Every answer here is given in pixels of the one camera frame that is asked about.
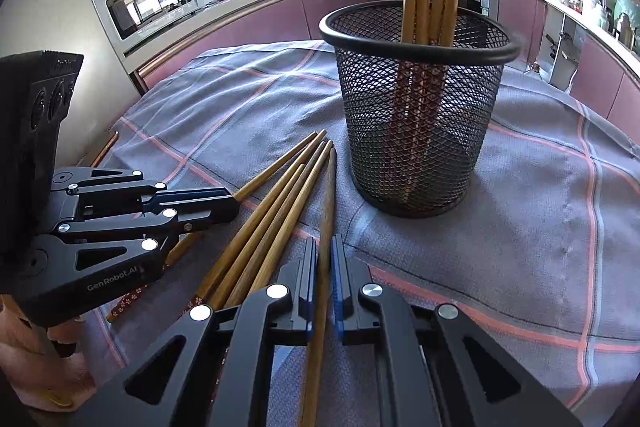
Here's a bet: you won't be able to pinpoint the black mesh pen holder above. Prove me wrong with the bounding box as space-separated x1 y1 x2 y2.
319 2 521 214

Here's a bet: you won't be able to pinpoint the black built-in oven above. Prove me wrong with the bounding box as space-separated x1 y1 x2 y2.
452 0 501 28

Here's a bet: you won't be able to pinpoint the person's left hand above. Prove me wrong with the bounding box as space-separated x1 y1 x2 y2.
0 294 97 412

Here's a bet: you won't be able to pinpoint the grey checked tablecloth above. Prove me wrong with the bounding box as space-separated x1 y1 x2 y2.
82 39 640 427

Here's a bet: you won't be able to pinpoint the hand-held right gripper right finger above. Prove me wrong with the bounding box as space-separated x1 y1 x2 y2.
331 234 583 427

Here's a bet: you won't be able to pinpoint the pink base cabinets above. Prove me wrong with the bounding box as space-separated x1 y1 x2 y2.
570 32 640 124
497 0 548 42
132 0 406 94

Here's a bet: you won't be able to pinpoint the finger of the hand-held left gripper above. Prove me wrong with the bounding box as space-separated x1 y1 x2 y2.
57 208 237 249
51 167 240 214

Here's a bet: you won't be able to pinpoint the light green appliance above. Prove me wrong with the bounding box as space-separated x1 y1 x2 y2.
612 0 640 44

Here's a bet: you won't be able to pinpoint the grey refrigerator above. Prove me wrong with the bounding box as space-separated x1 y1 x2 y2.
0 0 151 168

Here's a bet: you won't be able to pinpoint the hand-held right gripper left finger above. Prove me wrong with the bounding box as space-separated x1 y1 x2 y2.
70 236 318 427

